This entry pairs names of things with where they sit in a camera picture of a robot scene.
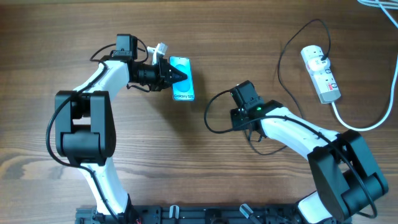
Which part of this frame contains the turquoise screen smartphone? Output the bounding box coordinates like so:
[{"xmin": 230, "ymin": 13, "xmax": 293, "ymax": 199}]
[{"xmin": 169, "ymin": 55, "xmax": 196, "ymax": 102}]

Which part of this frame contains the black USB charging cable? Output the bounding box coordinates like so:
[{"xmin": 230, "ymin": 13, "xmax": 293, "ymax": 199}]
[{"xmin": 245, "ymin": 19, "xmax": 331, "ymax": 156}]

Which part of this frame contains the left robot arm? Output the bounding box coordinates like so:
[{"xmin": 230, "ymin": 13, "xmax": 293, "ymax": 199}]
[{"xmin": 46, "ymin": 34, "xmax": 188, "ymax": 221}]

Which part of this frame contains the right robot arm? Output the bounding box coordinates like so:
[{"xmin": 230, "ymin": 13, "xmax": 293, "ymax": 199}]
[{"xmin": 229, "ymin": 81, "xmax": 389, "ymax": 223}]

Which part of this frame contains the white power strip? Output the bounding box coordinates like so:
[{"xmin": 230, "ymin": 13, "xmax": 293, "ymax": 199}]
[{"xmin": 301, "ymin": 45, "xmax": 341, "ymax": 104}]

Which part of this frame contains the white USB wall charger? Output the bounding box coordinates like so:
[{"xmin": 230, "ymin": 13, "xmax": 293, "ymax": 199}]
[{"xmin": 306, "ymin": 57, "xmax": 331, "ymax": 73}]

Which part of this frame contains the white power strip cord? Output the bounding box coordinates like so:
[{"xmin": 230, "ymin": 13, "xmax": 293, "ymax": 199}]
[{"xmin": 330, "ymin": 0, "xmax": 398, "ymax": 132}]

